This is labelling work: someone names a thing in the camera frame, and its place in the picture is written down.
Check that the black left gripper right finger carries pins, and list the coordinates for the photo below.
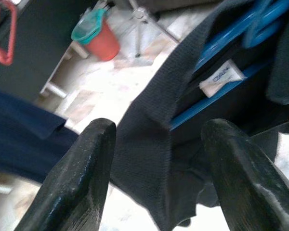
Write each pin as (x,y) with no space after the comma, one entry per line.
(250,192)

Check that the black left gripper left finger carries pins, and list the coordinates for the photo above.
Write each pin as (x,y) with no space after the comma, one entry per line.
(72,187)

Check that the black garment with white label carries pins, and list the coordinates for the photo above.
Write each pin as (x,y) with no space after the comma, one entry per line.
(147,144)

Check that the blue plastic hanger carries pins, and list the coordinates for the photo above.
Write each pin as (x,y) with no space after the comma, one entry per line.
(202,105)

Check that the red plastic hanger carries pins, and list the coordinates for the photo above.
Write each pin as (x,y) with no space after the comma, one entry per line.
(11,41)

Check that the navy blue garment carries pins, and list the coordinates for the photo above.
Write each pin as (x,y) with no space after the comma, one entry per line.
(19,134)

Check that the black TV cabinet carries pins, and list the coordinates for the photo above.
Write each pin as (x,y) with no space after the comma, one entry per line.
(38,48)

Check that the red bin with teal liner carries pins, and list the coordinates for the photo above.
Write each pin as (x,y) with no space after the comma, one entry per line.
(103,41)

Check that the silver metal clothes rack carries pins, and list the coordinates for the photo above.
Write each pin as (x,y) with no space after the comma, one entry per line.
(139,12)

